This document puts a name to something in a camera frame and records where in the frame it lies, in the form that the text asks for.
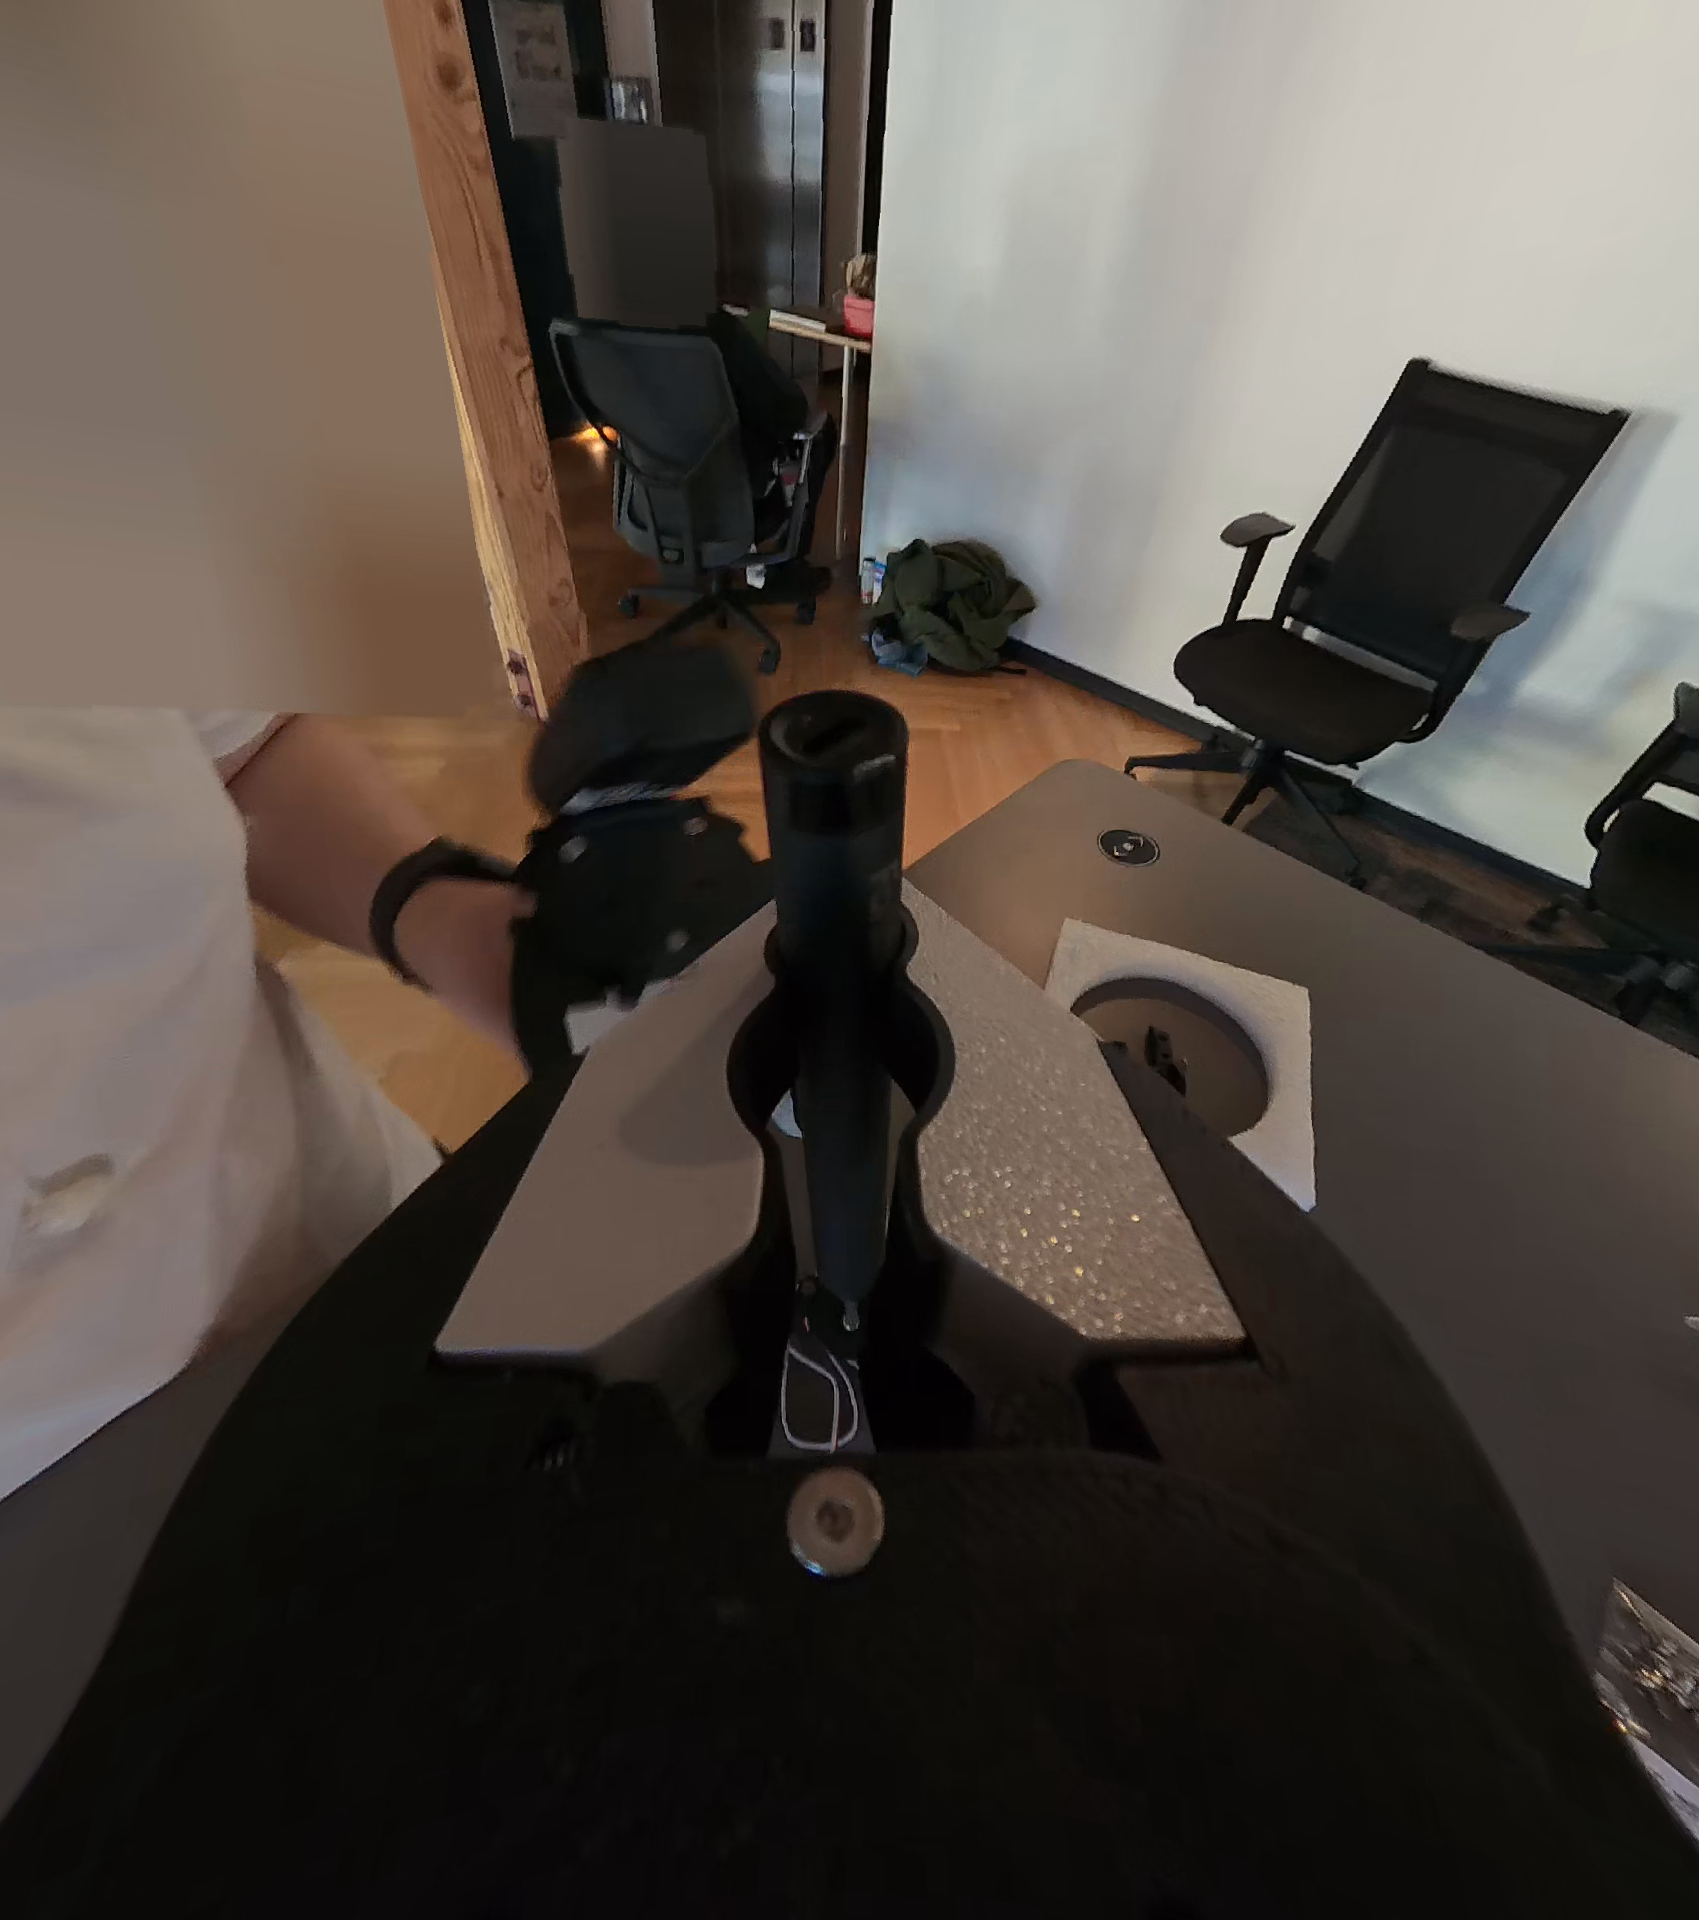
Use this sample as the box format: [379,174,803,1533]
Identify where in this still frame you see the green cloth bundle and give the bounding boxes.
[863,537,1039,674]

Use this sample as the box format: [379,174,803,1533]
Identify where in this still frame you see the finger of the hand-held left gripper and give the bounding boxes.
[563,975,681,1056]

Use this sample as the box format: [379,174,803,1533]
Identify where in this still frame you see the white foam piece with cutout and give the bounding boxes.
[1043,918,1315,1212]

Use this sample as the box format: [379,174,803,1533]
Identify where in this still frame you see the person's left forearm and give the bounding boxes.
[221,713,433,966]

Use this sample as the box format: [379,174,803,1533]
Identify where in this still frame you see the person's left hand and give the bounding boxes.
[405,884,539,1071]

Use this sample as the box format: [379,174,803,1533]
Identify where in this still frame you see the white side table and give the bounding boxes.
[765,304,875,560]

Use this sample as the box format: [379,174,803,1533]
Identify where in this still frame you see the wood edged desk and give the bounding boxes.
[0,757,1699,1920]

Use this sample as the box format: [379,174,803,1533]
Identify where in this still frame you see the black servo motor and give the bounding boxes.
[765,1274,881,1459]

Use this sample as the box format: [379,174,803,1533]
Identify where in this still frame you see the person in white shirt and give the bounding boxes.
[0,702,449,1580]

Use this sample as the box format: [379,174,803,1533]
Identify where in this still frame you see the black precision screwdriver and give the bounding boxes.
[755,693,913,1339]

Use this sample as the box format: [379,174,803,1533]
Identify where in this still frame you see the black wrist watch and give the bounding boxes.
[369,837,521,988]

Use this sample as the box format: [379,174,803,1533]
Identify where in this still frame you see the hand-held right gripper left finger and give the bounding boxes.
[431,914,793,1454]

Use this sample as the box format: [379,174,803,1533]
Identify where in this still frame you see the wooden pillar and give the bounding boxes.
[383,0,591,722]

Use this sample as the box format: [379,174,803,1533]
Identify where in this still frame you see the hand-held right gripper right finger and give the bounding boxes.
[871,882,1261,1454]

